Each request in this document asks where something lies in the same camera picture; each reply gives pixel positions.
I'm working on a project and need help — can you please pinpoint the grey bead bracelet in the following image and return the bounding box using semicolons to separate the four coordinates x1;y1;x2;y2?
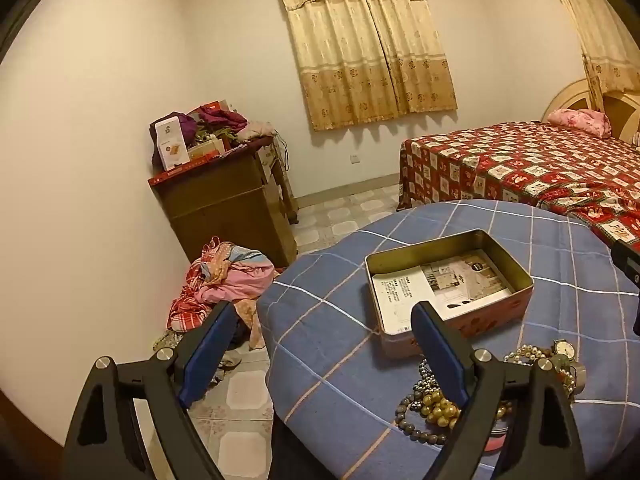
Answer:
395;394;453;447

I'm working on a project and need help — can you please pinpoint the narrow beige patterned curtain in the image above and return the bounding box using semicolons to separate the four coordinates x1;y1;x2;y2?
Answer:
537;0;640;111

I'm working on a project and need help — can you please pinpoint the magenta cloth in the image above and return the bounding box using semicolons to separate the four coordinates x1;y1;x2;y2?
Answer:
199;105;248;133

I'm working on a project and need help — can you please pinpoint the beige wooden headboard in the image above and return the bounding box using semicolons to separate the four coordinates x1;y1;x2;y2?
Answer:
542;79;640;143

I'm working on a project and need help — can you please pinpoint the pink rectangular tin box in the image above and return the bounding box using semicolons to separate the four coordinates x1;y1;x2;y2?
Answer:
364;228;535;361

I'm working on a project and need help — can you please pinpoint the beige cardboard box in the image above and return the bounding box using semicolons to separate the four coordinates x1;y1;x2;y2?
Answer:
187;137;226;162

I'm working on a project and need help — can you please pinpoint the printed paper sheet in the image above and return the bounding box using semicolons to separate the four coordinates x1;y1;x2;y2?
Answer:
371;249;516;335

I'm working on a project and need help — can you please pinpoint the red patterned bedspread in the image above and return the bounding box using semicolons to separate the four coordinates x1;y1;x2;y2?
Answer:
397;121;640;251

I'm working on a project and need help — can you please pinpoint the pale pink cloth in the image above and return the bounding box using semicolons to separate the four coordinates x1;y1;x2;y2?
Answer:
236;120;275;143

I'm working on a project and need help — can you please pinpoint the dark metallic bead bracelet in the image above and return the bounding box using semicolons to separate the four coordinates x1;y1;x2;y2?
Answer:
412;358;441;401

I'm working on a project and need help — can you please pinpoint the pile of colourful clothes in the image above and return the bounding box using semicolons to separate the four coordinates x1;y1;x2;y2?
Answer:
167;236;281;351

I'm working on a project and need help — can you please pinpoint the wide beige patterned curtain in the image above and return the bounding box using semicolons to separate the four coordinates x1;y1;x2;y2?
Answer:
272;0;458;132

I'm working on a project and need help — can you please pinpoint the brown wooden cabinet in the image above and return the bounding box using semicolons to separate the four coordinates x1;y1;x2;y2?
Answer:
148;135;300;267

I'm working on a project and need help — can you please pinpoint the pink pillow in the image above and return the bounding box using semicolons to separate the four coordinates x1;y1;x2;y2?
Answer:
547;108;612;138

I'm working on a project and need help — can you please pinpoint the silver bangle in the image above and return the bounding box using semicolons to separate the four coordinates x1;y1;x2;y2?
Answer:
567;360;589;399

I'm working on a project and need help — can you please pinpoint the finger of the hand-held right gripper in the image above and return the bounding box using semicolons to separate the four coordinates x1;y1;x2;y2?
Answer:
611;240;640;287

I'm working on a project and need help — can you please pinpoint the dark purple cloth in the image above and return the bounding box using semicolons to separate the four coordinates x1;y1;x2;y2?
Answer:
149;112;199;171

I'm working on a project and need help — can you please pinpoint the white pearl necklace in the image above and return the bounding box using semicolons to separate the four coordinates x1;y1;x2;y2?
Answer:
502;344;576;396

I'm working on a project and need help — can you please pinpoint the flat red box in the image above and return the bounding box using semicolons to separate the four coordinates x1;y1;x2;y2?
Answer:
147;152;222;187

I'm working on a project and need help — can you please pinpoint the gold bead bracelet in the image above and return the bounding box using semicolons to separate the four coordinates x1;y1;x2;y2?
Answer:
419;390;461;428

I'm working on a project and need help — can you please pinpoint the blue checked blanket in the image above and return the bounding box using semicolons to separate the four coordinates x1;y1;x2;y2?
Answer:
256;199;640;480

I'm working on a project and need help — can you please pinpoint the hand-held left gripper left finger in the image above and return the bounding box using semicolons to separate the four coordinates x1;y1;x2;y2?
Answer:
62;301;239;480

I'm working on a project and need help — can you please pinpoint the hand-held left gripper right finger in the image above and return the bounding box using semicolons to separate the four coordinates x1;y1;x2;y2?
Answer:
410;301;586;480

